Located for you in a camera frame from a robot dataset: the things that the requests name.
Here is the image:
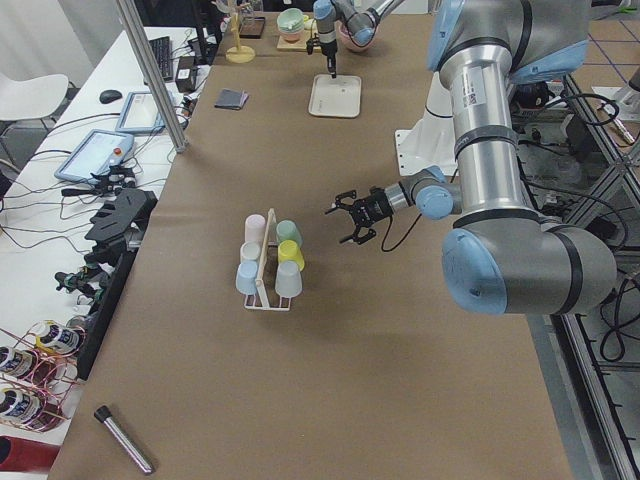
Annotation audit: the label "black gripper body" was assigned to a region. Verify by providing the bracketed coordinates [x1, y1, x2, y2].
[321, 41, 337, 57]
[351, 187, 391, 229]

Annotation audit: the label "cream tray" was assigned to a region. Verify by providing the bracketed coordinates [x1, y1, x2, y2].
[308, 74, 362, 118]

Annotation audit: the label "green cup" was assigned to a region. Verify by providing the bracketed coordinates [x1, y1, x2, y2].
[276, 219, 303, 247]

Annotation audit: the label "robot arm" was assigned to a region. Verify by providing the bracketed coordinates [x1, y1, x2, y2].
[307, 0, 402, 79]
[333, 1, 616, 315]

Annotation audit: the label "yellow cup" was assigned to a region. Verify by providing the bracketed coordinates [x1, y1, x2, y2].
[277, 239, 305, 271]

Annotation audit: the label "dark brown tray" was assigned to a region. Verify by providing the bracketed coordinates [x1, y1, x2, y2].
[240, 17, 266, 39]

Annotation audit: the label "pink cup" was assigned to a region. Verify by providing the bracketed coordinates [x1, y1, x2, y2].
[244, 214, 266, 243]

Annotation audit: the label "grey cup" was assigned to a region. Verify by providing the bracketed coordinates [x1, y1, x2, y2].
[275, 260, 303, 298]

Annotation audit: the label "cream cup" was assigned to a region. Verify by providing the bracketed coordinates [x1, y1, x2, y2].
[240, 241, 261, 262]

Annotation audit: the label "blue cup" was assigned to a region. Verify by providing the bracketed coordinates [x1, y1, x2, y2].
[235, 260, 259, 295]

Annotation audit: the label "white cup rack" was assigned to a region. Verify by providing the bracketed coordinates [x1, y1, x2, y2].
[243, 208, 292, 312]

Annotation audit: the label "pink bowl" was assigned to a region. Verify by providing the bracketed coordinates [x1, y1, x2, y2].
[338, 25, 375, 53]

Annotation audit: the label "wooden cutting board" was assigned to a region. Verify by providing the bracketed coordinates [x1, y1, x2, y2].
[276, 19, 317, 52]

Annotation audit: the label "stacked green bowls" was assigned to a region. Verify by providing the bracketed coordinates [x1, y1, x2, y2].
[276, 8, 305, 42]

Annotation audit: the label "wooden mug tree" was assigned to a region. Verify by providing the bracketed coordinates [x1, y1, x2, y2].
[213, 0, 255, 64]

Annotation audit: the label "grey folded cloth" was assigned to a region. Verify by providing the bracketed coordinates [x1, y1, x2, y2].
[214, 88, 249, 110]

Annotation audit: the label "black keyboard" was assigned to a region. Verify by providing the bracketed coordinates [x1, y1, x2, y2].
[149, 36, 174, 82]

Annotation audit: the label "far teach pendant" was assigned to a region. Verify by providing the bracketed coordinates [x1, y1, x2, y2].
[115, 91, 165, 135]

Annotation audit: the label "teach pendant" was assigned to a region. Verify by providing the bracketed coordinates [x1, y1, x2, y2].
[54, 129, 134, 183]
[115, 91, 165, 135]

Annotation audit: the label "black tool holder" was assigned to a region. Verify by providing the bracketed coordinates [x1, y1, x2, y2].
[84, 188, 158, 266]

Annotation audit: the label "black computer mouse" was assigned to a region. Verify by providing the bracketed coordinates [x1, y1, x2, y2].
[99, 89, 123, 105]

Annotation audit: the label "near teach pendant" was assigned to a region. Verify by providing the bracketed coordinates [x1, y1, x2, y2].
[54, 129, 134, 183]

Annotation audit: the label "white chair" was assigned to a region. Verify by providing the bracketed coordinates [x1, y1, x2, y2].
[1, 73, 69, 122]

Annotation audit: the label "metal cylinder black cap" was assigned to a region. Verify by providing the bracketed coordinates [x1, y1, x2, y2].
[94, 405, 155, 475]

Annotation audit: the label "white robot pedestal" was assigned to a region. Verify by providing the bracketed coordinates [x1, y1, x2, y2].
[395, 73, 456, 177]

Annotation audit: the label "aluminium frame post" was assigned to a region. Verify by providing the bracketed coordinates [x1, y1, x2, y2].
[115, 0, 187, 154]

